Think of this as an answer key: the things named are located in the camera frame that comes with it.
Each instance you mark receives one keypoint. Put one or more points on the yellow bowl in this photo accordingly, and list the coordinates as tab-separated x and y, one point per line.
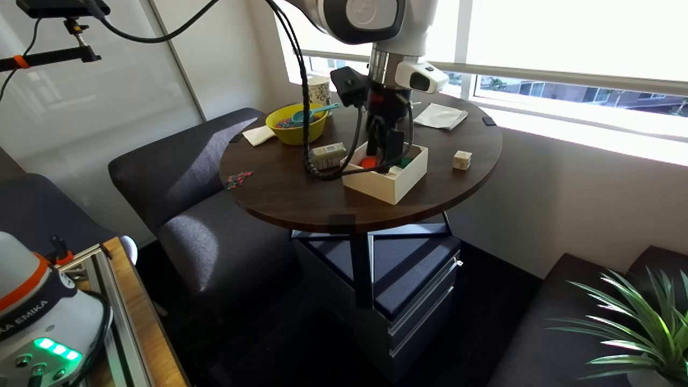
293	133

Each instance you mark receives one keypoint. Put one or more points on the aluminium profile frame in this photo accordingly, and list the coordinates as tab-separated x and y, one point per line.
119	314

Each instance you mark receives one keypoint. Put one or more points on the green toy block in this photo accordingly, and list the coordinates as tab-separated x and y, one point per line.
409	160

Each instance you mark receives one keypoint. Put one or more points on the round dark wooden table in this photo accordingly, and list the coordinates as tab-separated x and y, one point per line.
301	194

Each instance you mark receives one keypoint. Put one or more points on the dark grey chair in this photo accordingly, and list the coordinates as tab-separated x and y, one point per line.
43	207

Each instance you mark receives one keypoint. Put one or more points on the scattered colourful candies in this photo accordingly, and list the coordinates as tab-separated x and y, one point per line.
239	179

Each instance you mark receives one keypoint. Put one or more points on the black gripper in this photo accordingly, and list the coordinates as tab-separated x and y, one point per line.
388	108

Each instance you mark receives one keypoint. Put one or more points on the black stereo camera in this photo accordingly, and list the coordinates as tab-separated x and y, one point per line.
60	6

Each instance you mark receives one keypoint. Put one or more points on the white paper napkin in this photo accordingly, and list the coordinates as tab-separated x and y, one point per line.
259	135

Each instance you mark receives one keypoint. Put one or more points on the pale window rail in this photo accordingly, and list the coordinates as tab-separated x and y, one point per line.
544	75

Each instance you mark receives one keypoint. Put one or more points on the pale wooden toy box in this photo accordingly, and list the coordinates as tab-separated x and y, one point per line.
388	186

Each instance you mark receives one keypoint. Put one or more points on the printed paper cup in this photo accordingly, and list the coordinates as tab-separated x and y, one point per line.
319	88

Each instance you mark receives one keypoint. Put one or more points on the teal measuring scoop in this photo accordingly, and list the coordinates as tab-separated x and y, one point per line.
315	112

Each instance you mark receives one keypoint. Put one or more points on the flat black rectangular plate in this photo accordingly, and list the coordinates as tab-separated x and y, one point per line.
488	121

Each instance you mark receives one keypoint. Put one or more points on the light wooden robot platform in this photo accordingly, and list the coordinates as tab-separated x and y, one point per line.
147	322

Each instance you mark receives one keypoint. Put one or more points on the green spiky potted plant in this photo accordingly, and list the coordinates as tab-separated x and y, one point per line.
646	330

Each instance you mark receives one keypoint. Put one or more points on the dark leather armchair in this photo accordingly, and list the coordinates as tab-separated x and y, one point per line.
207	207

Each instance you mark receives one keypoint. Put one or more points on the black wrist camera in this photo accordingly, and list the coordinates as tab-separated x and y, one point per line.
349	85

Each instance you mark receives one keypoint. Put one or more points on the small pale wooden cube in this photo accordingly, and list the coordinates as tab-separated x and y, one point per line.
462	160

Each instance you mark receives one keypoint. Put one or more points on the black boom with orange clamps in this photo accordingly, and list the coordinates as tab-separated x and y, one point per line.
49	56

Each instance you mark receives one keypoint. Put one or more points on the red toy block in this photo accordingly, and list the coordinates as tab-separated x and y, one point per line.
368	164

